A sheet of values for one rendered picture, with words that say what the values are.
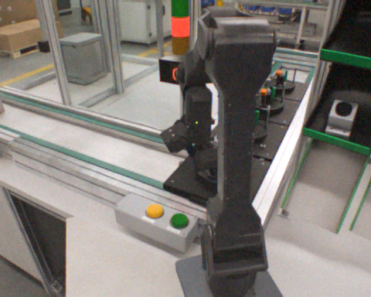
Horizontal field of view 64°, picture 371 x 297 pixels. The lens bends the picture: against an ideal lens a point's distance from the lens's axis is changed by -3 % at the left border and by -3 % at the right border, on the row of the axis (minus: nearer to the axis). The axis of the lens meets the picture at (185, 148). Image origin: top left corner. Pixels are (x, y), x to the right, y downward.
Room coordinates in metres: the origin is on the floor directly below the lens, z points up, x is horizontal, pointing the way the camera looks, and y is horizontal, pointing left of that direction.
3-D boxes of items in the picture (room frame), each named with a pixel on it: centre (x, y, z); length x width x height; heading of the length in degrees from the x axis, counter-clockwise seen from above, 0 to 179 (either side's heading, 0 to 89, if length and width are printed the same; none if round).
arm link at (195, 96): (0.59, -0.03, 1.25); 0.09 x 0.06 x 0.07; 8
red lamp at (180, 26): (0.89, 0.01, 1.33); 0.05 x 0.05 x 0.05
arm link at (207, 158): (0.59, -0.03, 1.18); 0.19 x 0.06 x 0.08; 19
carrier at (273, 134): (0.93, -0.22, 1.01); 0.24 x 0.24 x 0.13; 62
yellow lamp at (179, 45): (0.89, 0.01, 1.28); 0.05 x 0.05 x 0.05
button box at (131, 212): (0.55, 0.08, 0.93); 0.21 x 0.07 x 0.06; 62
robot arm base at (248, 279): (0.28, -0.07, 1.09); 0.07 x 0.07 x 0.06; 17
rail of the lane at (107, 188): (0.69, 0.22, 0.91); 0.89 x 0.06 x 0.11; 62
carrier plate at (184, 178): (0.70, -0.10, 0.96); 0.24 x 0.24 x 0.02; 62
